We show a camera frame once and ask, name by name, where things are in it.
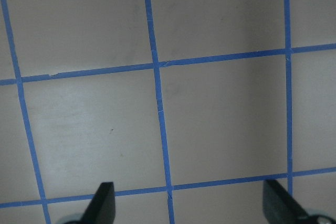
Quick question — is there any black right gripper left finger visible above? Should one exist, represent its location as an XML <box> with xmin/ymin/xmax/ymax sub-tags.
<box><xmin>80</xmin><ymin>182</ymin><xmax>116</xmax><ymax>224</ymax></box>

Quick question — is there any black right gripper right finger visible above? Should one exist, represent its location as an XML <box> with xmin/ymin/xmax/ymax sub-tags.
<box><xmin>262</xmin><ymin>179</ymin><xmax>309</xmax><ymax>224</ymax></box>

